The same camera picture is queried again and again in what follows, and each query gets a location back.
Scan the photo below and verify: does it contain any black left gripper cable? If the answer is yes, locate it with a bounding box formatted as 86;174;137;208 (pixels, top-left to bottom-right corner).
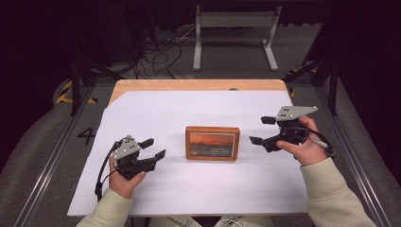
94;141;123;202

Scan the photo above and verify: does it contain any person's left hand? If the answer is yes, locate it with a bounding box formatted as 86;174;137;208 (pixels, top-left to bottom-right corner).
108;155;148;201

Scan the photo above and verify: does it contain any tangle of black floor cables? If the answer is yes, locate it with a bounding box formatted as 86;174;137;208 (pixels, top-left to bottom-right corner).
133;26;197;80

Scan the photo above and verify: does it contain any white paper sheet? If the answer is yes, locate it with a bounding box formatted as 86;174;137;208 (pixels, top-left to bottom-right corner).
66;90;309;218

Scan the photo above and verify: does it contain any yellow black hazard tape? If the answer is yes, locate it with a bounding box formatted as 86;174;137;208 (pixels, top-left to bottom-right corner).
55;79;98;105

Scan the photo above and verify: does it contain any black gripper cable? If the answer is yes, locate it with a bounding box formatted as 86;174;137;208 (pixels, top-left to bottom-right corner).
94;141;123;202
291;126;336;158

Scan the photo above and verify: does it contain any person's right hand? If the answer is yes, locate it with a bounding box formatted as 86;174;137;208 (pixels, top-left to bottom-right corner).
275;114;329;167

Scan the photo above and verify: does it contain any orange wooden box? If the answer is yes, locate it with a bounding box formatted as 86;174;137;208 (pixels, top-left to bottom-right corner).
184;125;241;162

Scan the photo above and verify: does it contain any aluminium floor rail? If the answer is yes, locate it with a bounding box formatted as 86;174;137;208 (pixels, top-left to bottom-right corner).
315;84;393;227
12;84;96;227

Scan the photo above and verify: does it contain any black metal stand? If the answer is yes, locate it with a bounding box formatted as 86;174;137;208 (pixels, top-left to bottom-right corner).
67;56;126;117
282;56;340;117

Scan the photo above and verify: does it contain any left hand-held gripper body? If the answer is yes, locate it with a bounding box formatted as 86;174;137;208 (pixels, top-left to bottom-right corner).
112;134;158;182

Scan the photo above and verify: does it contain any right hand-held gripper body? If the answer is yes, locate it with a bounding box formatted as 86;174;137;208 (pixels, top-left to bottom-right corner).
263;105;319;154

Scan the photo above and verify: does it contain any wooden table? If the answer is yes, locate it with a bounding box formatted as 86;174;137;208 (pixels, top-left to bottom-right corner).
108;79;301;126

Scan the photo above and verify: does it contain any white metal stand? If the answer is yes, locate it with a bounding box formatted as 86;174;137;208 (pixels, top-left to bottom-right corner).
192;4;283;73

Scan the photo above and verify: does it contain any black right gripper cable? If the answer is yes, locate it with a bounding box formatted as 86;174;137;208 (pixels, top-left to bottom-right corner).
291;126;336;158

